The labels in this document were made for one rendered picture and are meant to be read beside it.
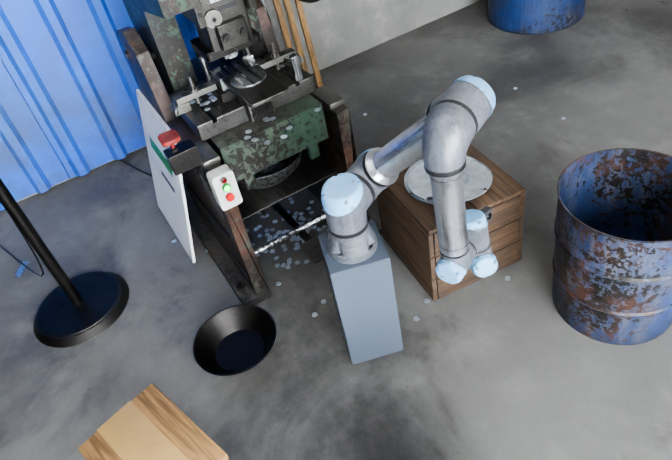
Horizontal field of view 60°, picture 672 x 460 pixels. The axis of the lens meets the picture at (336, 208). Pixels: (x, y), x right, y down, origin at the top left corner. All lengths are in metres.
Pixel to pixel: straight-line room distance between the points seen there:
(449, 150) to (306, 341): 1.05
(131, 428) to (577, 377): 1.31
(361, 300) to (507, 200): 0.62
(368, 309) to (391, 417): 0.34
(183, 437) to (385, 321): 0.69
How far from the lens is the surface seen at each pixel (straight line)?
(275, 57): 2.17
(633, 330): 2.04
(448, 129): 1.30
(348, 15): 3.70
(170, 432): 1.66
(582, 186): 2.06
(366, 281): 1.73
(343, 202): 1.55
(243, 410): 2.02
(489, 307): 2.13
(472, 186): 2.01
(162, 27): 2.19
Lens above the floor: 1.65
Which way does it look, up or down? 40 degrees down
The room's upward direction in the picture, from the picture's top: 12 degrees counter-clockwise
